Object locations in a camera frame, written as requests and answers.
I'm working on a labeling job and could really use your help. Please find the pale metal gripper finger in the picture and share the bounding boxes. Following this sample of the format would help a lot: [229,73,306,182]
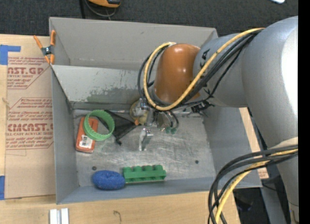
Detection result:
[144,127,154,147]
[138,128,147,152]

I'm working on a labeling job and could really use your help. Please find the black triangular mesh piece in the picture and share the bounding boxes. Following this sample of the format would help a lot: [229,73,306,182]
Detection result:
[104,109,138,146]

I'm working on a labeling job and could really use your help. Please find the grey metal bin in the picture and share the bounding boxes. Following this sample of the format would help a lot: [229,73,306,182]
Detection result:
[48,16,263,205]

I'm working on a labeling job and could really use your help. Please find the green toy building brick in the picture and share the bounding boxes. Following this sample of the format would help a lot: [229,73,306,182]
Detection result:
[122,164,168,184]

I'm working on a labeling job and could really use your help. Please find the blue round sponge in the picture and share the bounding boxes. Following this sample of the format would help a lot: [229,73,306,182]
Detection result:
[91,170,126,191]

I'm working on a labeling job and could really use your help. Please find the orange flat packet with barcode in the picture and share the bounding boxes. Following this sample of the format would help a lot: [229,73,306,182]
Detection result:
[75,117,99,154]

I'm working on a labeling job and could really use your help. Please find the brown cardboard board red print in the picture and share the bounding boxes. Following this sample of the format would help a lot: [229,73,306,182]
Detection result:
[0,33,57,200]

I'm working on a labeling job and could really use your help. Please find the green ribbed ring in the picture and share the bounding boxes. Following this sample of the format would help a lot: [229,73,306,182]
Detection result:
[83,109,115,142]

